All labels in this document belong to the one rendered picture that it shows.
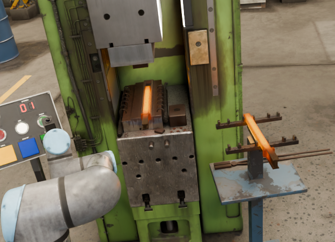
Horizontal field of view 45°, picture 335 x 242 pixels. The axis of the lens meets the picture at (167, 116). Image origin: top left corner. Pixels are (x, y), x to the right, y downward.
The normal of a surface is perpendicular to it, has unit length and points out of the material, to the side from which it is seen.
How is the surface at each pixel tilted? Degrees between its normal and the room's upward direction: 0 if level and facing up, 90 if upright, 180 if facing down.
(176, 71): 90
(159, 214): 90
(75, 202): 54
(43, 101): 60
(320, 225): 0
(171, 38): 90
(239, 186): 0
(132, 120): 90
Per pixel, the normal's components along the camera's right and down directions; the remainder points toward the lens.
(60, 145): 0.29, -0.17
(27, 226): 0.16, 0.29
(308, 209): -0.11, -0.86
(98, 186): 0.63, -0.45
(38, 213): 0.14, -0.03
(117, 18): 0.01, 0.50
